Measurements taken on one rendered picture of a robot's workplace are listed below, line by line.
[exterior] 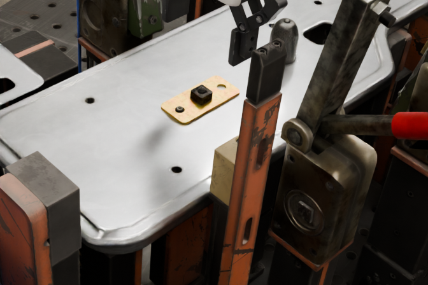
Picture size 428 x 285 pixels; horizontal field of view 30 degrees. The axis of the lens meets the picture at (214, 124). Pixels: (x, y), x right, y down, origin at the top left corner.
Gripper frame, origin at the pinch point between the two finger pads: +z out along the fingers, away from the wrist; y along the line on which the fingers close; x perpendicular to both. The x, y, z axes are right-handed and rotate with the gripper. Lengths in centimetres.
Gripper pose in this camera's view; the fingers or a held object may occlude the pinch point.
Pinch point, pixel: (207, 30)
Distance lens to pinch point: 77.4
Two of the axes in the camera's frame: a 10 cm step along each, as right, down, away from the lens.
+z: -0.8, 7.6, 6.5
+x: -7.1, 4.2, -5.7
